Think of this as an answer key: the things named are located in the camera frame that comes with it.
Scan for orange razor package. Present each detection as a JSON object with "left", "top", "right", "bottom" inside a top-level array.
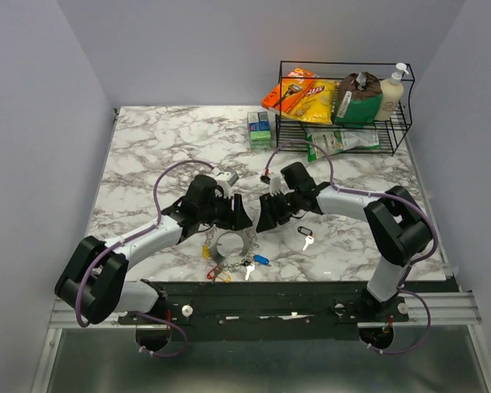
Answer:
[{"left": 261, "top": 68, "right": 317, "bottom": 120}]

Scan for green white snack bag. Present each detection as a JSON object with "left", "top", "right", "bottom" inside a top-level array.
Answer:
[{"left": 304, "top": 128, "right": 381, "bottom": 156}]

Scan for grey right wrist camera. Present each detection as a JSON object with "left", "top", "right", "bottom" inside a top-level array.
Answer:
[{"left": 269, "top": 174, "right": 282, "bottom": 196}]

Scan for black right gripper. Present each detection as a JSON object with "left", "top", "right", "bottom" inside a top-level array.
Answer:
[{"left": 255, "top": 190, "right": 301, "bottom": 233}]

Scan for blue key tag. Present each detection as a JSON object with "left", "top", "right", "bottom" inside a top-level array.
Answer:
[{"left": 254, "top": 255, "right": 269, "bottom": 265}]

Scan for black wire rack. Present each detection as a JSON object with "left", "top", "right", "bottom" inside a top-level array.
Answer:
[{"left": 268, "top": 61, "right": 415, "bottom": 161}]

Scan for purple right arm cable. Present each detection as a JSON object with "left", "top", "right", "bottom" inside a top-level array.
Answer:
[{"left": 264, "top": 139, "right": 439, "bottom": 355}]

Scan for yellow key tag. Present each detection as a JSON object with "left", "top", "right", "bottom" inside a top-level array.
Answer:
[
  {"left": 202, "top": 245, "right": 211, "bottom": 260},
  {"left": 217, "top": 272, "right": 232, "bottom": 282}
]

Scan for yellow chips bag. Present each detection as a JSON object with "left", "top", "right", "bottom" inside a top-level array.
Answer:
[{"left": 287, "top": 79, "right": 338, "bottom": 124}]

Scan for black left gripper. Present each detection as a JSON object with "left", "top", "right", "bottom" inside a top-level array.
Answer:
[{"left": 199, "top": 191, "right": 254, "bottom": 232}]

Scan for silver key with blue tag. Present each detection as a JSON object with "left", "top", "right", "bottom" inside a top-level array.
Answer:
[{"left": 245, "top": 264, "right": 255, "bottom": 281}]

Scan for brown green coffee bag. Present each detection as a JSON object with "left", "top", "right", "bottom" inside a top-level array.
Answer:
[{"left": 334, "top": 72, "right": 382, "bottom": 129}]

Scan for green sponge pack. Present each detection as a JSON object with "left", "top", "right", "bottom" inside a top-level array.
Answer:
[{"left": 247, "top": 111, "right": 272, "bottom": 149}]

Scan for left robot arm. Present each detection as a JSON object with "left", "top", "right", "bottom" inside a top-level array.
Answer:
[{"left": 55, "top": 171, "right": 252, "bottom": 328}]

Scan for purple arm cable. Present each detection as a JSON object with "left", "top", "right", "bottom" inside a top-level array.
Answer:
[
  {"left": 264, "top": 139, "right": 439, "bottom": 355},
  {"left": 74, "top": 160, "right": 218, "bottom": 358}
]

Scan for black key tag with key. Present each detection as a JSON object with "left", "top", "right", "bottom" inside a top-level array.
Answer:
[{"left": 297, "top": 226, "right": 315, "bottom": 251}]

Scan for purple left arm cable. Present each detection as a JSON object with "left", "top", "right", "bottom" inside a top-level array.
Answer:
[{"left": 74, "top": 160, "right": 218, "bottom": 358}]

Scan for cream lotion pump bottle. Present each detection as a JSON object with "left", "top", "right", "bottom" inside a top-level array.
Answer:
[{"left": 375, "top": 62, "right": 409, "bottom": 121}]

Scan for black mounting base rail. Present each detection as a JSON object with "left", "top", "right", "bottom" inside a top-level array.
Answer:
[{"left": 118, "top": 280, "right": 463, "bottom": 343}]

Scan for aluminium frame rail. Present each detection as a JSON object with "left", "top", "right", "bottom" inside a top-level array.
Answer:
[{"left": 48, "top": 291, "right": 484, "bottom": 331}]

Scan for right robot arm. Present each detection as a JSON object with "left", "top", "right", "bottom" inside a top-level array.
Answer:
[{"left": 256, "top": 162, "right": 438, "bottom": 321}]

